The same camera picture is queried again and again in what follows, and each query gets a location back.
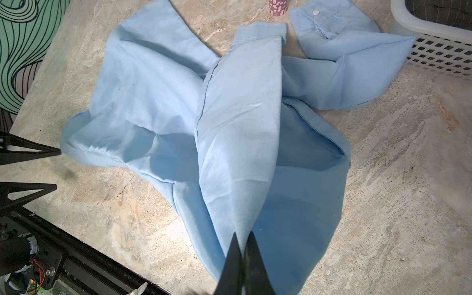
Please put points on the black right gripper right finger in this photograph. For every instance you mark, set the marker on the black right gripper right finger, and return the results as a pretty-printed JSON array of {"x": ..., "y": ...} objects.
[{"x": 256, "y": 281}]

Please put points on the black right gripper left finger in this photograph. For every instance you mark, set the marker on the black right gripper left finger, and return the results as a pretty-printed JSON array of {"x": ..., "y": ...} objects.
[{"x": 231, "y": 279}]

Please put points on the light blue long sleeve shirt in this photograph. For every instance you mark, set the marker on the light blue long sleeve shirt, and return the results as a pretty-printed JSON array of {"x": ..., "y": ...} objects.
[{"x": 235, "y": 143}]

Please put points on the small pink patterned cup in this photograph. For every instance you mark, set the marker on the small pink patterned cup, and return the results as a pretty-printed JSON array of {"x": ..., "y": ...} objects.
[{"x": 278, "y": 7}]

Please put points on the white plastic laundry basket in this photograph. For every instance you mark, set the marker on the white plastic laundry basket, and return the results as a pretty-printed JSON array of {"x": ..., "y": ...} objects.
[{"x": 439, "y": 50}]

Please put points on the dark grey folded shirt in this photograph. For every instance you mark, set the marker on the dark grey folded shirt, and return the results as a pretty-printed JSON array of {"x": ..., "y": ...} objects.
[{"x": 453, "y": 13}]

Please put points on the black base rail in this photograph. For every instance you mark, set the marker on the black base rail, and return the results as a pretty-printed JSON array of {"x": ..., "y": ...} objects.
[{"x": 38, "y": 258}]

